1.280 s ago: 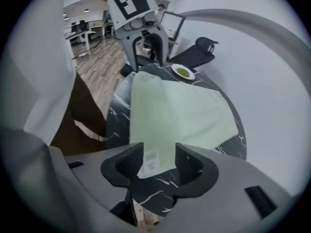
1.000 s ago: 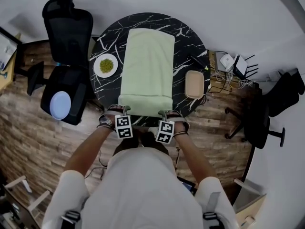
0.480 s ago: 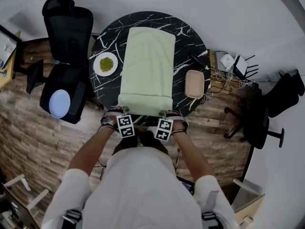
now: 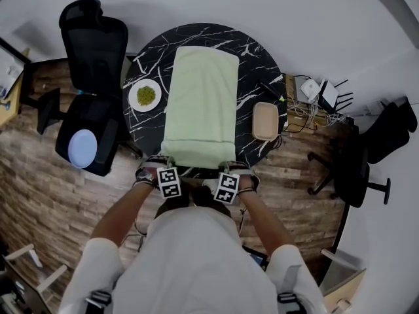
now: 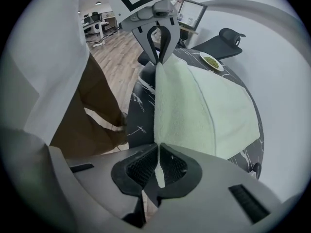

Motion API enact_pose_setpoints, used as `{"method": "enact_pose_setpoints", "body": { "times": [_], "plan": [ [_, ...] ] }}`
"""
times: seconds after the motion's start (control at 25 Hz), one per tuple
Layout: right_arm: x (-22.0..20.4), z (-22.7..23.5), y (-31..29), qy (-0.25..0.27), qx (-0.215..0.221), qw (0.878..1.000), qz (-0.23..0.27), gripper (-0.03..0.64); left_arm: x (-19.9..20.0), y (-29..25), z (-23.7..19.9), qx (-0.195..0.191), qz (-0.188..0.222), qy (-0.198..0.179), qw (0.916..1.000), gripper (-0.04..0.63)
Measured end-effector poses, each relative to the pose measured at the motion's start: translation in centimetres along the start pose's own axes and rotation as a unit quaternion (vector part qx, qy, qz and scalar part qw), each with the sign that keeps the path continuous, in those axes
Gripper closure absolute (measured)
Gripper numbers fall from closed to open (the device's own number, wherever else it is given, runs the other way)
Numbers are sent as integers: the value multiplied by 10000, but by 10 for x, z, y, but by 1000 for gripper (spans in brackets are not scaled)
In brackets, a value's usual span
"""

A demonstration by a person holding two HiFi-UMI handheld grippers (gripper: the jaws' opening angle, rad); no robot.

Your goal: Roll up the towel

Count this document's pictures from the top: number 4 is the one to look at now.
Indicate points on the black tablet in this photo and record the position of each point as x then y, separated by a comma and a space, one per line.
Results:
257, 258

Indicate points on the person in white shirt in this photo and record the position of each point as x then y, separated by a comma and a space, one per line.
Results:
196, 267

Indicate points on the white wooden frame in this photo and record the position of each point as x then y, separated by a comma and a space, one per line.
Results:
49, 278

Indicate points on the wooden cabinet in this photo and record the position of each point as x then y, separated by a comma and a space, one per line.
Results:
289, 90

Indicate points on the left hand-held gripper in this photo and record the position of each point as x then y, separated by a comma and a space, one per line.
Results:
168, 182

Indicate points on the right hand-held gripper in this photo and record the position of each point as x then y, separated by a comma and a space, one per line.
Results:
226, 188

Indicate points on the white square device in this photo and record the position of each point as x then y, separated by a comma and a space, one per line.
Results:
310, 88

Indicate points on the wooden desk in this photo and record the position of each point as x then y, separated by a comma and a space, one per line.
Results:
8, 110

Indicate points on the person's right forearm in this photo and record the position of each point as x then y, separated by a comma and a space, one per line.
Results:
265, 221

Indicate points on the beige rectangular container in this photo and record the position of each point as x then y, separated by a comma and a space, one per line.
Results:
265, 121

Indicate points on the white router with antennas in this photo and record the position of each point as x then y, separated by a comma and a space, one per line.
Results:
329, 95

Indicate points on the white storage box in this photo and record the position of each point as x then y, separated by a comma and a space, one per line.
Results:
343, 280

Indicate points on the white plate of green peas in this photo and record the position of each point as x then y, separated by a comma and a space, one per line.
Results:
145, 95

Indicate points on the person's brown trousers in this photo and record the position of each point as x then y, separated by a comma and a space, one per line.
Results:
176, 204

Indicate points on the black mesh headrest office chair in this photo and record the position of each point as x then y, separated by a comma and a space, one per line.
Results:
95, 54

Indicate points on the person's left forearm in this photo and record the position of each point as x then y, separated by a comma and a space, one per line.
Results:
121, 214

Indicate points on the light green towel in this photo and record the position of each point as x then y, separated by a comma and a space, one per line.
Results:
201, 110

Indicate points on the silver wristwatch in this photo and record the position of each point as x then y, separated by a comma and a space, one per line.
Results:
144, 176

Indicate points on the computer monitor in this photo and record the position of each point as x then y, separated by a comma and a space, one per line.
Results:
10, 67

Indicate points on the black marker pen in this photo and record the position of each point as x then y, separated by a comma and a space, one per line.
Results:
270, 89

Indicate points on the blue round plate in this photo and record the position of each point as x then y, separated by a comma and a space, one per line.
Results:
82, 148

